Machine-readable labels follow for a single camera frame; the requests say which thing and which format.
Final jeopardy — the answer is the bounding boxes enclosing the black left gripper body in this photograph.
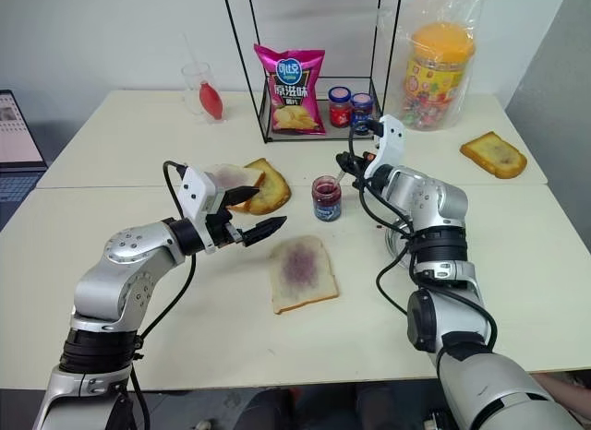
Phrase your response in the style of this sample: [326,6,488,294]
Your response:
[205,199,246,250]

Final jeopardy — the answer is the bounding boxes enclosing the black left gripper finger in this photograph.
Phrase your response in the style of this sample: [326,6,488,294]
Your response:
[241,215,288,247]
[219,185,262,212]

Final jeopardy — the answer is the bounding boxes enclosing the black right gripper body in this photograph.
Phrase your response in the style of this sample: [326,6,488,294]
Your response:
[353,149,378,189]

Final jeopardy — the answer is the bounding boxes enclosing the white bread slice with jam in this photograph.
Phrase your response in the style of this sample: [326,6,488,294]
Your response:
[208,163,267,214]
[269,234,341,316]

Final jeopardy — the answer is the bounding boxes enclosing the open blueberry jam jar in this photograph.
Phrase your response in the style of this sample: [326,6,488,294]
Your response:
[311,174,344,223]

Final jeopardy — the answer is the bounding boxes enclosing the red jam jar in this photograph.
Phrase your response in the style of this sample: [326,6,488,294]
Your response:
[328,86,351,128]

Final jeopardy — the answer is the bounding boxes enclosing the blue jam jar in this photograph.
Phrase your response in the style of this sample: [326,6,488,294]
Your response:
[349,92,373,128]

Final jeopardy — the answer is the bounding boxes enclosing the toasted bread slice with jam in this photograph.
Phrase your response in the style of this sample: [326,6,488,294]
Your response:
[459,131,528,180]

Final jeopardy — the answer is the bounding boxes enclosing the clear glass dish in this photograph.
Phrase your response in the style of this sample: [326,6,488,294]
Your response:
[383,216,417,270]

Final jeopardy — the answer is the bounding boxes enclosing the pink potato chip bag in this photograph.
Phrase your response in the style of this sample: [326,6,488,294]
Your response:
[253,42,327,137]

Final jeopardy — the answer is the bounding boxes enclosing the red baster bulb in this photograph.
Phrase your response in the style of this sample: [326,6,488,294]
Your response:
[198,78,226,122]

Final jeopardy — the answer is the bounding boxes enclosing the plastic cup with red item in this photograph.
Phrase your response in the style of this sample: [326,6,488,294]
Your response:
[180,62,232,125]

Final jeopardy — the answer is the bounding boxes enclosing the yellow-lidded candy jar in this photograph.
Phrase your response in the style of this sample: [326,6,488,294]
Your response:
[400,22,476,129]

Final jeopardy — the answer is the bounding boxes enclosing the candy jar in plastic bag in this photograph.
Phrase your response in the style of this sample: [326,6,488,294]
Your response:
[375,0,484,132]

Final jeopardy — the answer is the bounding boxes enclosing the clear straw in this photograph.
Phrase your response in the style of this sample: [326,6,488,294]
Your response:
[183,31,208,83]

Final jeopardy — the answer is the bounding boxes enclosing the laptop computer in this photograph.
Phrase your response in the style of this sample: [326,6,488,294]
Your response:
[0,89,50,233]

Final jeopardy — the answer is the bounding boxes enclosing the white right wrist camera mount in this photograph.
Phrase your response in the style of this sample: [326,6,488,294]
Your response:
[362,114,408,180]

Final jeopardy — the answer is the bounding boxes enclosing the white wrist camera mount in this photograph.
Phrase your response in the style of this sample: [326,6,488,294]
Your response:
[176,166,222,256]
[362,114,408,180]

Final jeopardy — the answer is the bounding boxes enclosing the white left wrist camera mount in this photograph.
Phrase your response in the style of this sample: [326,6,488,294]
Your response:
[176,166,222,256]

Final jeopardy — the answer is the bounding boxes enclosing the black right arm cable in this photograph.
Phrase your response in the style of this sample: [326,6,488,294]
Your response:
[347,118,500,357]

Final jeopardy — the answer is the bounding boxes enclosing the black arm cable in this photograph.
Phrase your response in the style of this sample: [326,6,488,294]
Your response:
[130,160,198,430]
[347,118,500,357]

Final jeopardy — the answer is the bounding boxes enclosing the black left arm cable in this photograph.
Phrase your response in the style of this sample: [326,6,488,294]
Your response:
[130,160,198,430]

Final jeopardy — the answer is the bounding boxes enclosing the black wire rack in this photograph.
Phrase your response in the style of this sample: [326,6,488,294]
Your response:
[222,0,404,146]

